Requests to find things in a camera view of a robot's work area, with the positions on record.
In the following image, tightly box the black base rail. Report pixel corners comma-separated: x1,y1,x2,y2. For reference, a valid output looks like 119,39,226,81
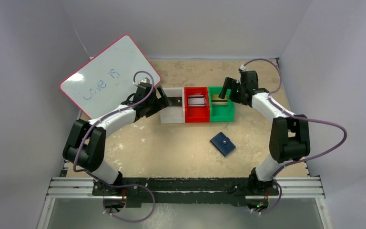
92,177,280,208

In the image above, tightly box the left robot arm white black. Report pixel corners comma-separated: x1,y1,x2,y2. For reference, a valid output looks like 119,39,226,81
62,83,172,195

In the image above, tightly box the red plastic bin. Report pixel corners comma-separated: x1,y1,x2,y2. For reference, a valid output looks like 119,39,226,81
184,87,210,123

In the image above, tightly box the blue leather card holder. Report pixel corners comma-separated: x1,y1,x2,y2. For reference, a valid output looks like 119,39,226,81
210,132,236,157

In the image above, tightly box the green plastic bin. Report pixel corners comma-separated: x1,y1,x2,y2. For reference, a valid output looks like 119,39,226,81
208,86,235,122

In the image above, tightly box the black credit card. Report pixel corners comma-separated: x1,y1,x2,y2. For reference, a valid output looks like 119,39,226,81
168,97,183,106

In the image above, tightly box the gold credit card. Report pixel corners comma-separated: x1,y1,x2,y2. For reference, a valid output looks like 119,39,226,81
211,94,228,106

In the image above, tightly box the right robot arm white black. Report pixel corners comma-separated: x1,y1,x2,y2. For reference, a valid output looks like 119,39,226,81
219,70,310,194

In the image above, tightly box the white plastic bin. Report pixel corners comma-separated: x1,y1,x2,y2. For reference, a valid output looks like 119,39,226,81
160,87,185,124

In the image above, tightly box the whiteboard with pink frame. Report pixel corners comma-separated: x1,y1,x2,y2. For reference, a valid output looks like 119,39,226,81
60,34,161,123

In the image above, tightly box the silver credit card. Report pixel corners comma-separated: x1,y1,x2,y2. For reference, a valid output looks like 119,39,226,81
187,96,206,106

